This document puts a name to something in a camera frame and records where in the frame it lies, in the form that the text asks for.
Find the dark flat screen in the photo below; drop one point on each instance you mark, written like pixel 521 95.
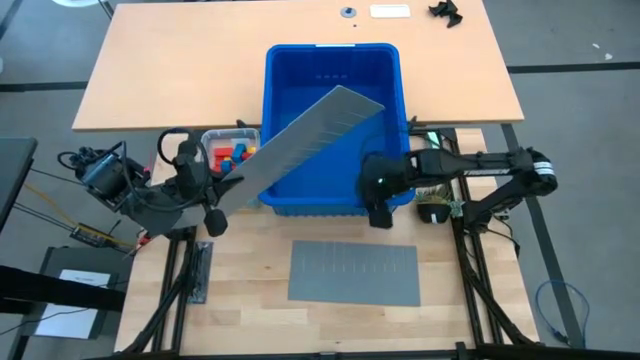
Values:
pixel 15 175

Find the grey round knob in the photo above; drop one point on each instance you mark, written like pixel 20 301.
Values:
pixel 348 12

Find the black flat case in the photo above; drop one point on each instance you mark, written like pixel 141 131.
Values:
pixel 55 257

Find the white rectangular block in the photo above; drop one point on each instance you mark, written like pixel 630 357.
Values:
pixel 390 11

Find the black plastic clamp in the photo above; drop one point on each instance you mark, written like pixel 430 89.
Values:
pixel 446 12

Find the large blue plastic bin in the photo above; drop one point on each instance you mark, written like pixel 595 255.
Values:
pixel 330 75

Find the small black electronics board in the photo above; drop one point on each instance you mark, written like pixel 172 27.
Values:
pixel 92 235

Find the black strip packet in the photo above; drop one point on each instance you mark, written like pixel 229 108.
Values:
pixel 200 272

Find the small blue foam block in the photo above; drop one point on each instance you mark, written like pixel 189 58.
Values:
pixel 227 166

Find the clear plastic block box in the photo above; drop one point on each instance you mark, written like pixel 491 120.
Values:
pixel 220 135

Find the red foam block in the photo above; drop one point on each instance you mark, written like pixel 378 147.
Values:
pixel 222 154

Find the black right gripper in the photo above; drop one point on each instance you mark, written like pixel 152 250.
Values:
pixel 385 177

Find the yellow foam block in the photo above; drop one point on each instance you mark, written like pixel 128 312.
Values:
pixel 251 149

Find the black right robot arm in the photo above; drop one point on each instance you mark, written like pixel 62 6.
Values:
pixel 480 162

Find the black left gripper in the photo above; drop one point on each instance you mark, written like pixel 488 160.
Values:
pixel 190 170

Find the white paper sheet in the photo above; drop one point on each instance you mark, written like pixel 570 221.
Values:
pixel 70 305

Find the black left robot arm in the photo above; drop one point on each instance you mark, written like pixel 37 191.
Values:
pixel 150 200

